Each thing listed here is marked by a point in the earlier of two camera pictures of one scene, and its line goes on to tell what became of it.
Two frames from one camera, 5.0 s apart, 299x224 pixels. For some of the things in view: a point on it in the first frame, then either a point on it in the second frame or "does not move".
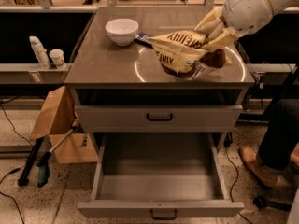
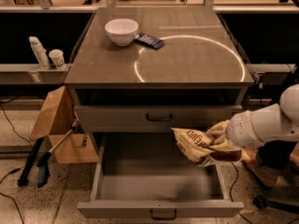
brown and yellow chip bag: (182, 55) → (198, 147)
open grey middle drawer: (158, 175) does not move
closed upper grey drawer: (160, 119) does not move
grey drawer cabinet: (163, 146) does not move
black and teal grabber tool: (43, 161) does not move
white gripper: (248, 10) → (239, 131)
